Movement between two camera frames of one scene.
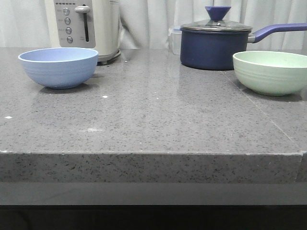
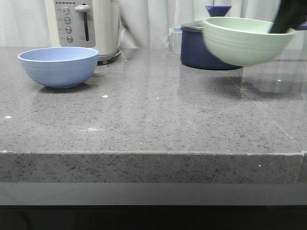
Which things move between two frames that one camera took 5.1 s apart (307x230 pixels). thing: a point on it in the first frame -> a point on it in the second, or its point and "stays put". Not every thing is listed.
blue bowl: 60,67 stays put
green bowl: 272,73 -> 244,41
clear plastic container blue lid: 176,38 stays put
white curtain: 145,24 stays put
